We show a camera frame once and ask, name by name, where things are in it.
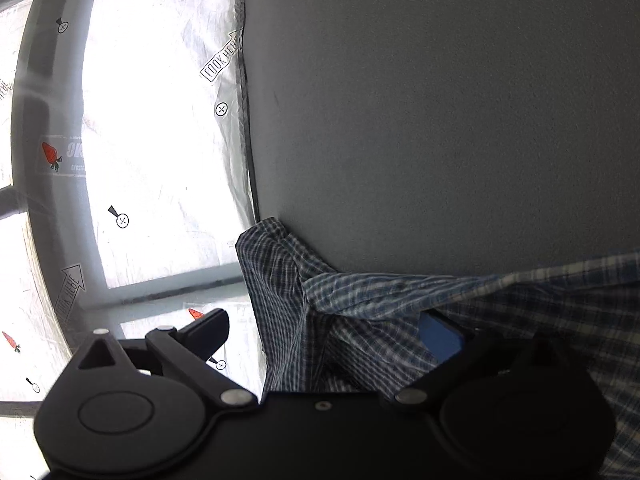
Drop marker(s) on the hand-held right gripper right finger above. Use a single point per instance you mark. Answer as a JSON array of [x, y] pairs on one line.
[[440, 335]]

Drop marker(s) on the printed translucent plastic sheet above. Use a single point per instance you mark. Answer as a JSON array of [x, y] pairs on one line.
[[150, 110]]

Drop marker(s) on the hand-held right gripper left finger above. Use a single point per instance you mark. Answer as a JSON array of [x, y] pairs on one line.
[[207, 332]]

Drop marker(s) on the blue plaid shirt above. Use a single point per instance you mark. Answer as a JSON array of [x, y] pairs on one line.
[[360, 350]]

